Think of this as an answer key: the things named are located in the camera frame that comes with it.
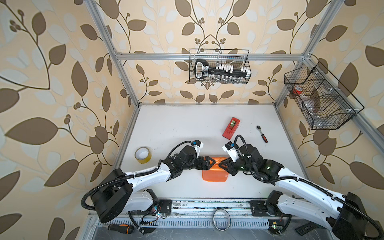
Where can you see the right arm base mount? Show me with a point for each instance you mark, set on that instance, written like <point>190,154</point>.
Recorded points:
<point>260,208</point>

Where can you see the black wire basket right wall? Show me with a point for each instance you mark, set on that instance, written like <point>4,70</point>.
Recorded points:
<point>326,103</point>

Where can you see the black wire basket back wall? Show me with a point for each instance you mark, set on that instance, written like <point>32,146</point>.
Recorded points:
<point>235,57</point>

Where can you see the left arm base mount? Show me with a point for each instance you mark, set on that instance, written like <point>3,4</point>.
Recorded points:
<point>163,208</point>

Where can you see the black adjustable wrench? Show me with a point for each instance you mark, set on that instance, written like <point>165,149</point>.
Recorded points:
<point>306,228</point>

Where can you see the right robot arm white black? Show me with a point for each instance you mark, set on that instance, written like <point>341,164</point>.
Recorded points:
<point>343,215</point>

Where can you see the aluminium front rail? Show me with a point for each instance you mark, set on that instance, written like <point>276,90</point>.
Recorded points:
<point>219,214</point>

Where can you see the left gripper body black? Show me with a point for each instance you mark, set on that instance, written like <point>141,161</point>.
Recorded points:
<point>194,164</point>

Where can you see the red tape dispenser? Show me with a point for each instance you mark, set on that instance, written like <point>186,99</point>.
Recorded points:
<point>231,128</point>

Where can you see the black wire basket wall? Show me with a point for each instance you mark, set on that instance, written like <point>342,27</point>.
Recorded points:
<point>326,103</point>
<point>235,57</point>

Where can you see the orange black screwdriver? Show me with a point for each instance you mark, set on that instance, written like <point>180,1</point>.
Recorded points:
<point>123,228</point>

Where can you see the yellow orange wrapping paper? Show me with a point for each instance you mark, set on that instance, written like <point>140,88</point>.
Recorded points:
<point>215,173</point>

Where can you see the socket set black rail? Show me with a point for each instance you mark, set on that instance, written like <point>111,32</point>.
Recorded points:
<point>202,70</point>

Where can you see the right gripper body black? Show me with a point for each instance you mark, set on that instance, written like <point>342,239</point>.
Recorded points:
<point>243,167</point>

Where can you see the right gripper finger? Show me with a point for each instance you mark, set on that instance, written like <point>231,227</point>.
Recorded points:
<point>227,163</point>
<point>232,171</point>

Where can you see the ratchet wrench red handle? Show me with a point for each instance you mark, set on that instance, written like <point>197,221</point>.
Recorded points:
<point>262,134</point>

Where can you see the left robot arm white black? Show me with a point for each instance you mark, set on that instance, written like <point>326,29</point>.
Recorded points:
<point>126,192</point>

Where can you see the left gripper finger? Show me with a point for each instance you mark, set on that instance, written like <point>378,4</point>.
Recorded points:
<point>208,162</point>
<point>204,167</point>

